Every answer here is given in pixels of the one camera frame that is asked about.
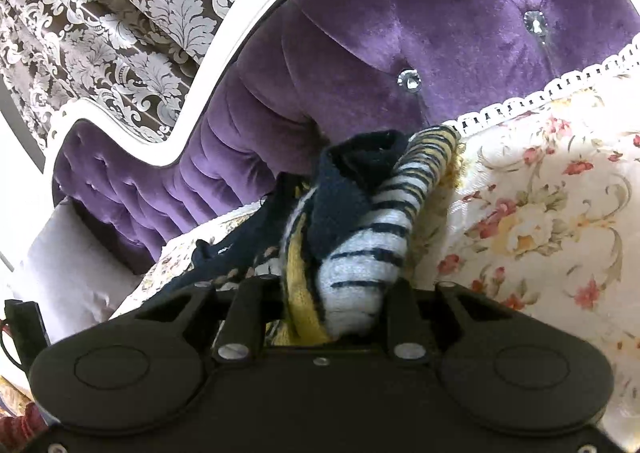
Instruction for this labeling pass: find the purple tufted headboard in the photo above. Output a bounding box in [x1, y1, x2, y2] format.
[42, 0, 640, 279]

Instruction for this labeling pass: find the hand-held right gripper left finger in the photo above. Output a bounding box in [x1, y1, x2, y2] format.
[125, 275, 282, 365]

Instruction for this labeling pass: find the zigzag knit sweater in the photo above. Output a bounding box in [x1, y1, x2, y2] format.
[192, 126, 465, 347]

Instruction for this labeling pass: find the white pillow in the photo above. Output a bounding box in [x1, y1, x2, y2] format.
[7, 200, 147, 330]

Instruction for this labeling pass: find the floral bed cover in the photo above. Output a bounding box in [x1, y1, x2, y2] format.
[107, 46, 640, 435]

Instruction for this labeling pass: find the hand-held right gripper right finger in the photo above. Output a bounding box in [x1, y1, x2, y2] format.
[384, 280, 517, 367]

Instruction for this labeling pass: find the black device with cable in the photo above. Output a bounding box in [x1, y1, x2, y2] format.
[0, 299, 50, 374]

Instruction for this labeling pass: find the dark red cloth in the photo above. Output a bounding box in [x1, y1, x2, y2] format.
[0, 400, 48, 453]

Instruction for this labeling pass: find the brown damask curtain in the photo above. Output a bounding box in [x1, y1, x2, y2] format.
[0, 0, 297, 150]

